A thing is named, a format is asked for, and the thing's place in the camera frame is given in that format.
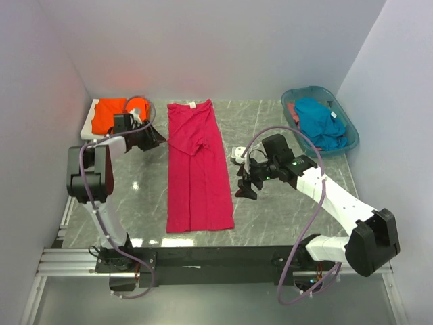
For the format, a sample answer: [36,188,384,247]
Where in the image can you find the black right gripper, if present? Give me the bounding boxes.
[235,157,279,200]

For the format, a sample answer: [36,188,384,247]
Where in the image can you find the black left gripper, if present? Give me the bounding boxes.
[129,119,166,152]

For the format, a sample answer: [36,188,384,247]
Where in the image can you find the pink t shirt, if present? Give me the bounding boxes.
[166,100,235,233]

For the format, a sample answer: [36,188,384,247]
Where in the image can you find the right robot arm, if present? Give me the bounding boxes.
[231,134,400,277]

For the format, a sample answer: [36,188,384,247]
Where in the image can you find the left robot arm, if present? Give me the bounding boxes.
[66,108,166,272]

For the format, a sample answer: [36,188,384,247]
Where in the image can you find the orange folded t shirt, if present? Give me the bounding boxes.
[91,96,151,135]

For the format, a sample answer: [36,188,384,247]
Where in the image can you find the white foam pad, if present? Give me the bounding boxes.
[80,99,103,141]

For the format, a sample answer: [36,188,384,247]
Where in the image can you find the salmon t shirt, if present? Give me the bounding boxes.
[287,102,300,129]

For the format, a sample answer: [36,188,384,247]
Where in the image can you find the blue t shirt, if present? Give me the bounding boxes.
[295,97,348,151]

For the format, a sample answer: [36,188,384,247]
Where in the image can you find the teal plastic basket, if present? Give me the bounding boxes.
[281,86,359,157]

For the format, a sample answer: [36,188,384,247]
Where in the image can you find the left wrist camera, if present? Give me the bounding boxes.
[129,108,143,124]

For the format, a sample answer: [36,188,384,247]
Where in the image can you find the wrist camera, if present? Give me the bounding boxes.
[129,108,143,124]
[230,146,250,173]

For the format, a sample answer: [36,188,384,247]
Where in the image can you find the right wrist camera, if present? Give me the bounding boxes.
[230,146,250,173]

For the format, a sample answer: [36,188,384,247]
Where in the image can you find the aluminium frame rail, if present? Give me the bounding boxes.
[18,142,102,325]

